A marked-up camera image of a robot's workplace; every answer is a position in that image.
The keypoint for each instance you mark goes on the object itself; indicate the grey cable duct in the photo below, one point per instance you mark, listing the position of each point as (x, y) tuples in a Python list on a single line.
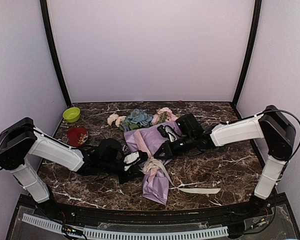
[(108, 231)]

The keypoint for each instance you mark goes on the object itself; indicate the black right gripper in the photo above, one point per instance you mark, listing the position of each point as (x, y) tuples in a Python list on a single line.
[(167, 146)]

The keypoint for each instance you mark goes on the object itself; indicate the lime green bowl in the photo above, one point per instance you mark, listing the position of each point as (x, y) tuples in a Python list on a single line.
[(72, 114)]

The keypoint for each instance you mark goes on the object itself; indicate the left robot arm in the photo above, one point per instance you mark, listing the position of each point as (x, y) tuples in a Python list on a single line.
[(23, 139)]

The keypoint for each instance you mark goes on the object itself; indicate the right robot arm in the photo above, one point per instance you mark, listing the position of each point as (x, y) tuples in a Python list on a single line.
[(271, 125)]

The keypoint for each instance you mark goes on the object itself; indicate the white printed ribbon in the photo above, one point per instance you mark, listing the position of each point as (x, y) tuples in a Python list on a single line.
[(157, 181)]

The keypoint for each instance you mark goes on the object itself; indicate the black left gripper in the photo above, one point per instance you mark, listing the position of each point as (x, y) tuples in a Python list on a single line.
[(134, 171)]

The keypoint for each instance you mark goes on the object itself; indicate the black front rail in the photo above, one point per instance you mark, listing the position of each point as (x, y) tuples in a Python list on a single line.
[(225, 215)]

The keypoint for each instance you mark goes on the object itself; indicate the white fake flower stem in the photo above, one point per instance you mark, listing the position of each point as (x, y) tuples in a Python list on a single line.
[(116, 119)]

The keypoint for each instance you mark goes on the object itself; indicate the blue fake flower stem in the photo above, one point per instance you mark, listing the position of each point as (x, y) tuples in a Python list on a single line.
[(138, 119)]

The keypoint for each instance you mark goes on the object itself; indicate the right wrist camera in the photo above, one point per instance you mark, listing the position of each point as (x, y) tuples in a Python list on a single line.
[(166, 131)]

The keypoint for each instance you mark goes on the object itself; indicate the purple and pink wrapping paper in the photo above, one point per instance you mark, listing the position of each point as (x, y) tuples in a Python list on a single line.
[(149, 140)]

